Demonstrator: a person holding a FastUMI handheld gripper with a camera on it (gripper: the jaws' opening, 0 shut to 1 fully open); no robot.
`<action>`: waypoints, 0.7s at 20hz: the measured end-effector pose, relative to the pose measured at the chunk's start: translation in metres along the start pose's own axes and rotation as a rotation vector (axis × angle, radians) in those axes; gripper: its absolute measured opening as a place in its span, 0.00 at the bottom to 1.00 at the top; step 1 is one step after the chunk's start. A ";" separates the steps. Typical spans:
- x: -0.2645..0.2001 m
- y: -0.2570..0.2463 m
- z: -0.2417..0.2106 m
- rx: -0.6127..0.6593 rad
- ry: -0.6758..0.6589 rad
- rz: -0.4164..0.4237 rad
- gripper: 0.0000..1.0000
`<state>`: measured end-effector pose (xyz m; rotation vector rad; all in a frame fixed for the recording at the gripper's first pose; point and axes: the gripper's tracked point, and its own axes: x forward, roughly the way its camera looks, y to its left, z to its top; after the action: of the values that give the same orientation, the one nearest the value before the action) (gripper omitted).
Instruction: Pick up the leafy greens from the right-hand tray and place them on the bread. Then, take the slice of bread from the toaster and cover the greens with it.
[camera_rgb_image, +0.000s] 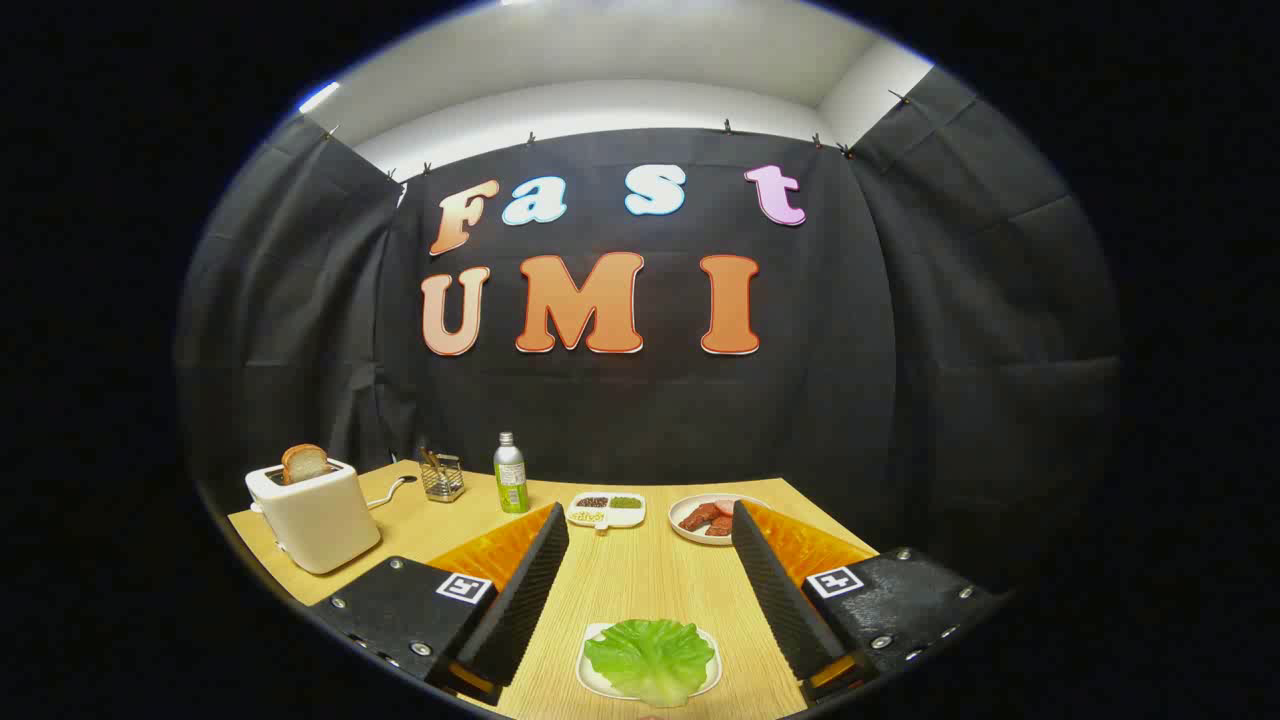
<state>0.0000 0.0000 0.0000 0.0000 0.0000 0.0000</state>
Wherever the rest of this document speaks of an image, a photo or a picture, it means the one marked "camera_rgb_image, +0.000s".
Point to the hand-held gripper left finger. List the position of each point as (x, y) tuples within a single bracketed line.
[(520, 590)]

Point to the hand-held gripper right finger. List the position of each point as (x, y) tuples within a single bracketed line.
[(775, 590)]

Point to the green lettuce leaf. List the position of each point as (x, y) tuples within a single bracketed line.
[(650, 655)]

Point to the toasted brown bread slice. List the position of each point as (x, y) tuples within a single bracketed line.
[(303, 463)]

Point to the dark red meat piece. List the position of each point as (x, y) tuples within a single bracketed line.
[(698, 516), (720, 527)]

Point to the green metal bottle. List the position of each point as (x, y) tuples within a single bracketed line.
[(511, 480)]

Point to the white round plate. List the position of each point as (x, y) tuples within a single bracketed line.
[(682, 528)]

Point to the white rectangular plate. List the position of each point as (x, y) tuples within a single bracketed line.
[(590, 680)]

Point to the white divided seed dish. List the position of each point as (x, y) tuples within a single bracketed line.
[(605, 512)]

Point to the brown wooden utensils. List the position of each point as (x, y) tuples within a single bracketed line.
[(431, 458)]

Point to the black backdrop cloth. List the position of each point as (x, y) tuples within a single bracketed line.
[(650, 420)]

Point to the white toaster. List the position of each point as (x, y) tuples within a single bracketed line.
[(320, 520)]

